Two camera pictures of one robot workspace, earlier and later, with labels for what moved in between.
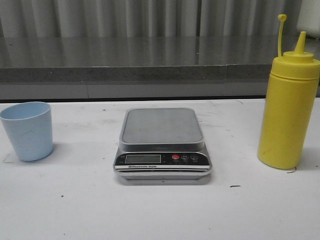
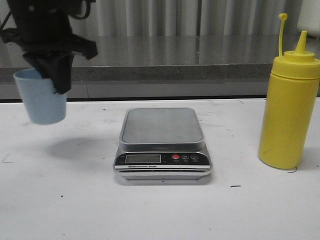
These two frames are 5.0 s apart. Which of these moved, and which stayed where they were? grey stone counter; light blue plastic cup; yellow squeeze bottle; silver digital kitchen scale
Moved: light blue plastic cup
Stayed: yellow squeeze bottle; grey stone counter; silver digital kitchen scale
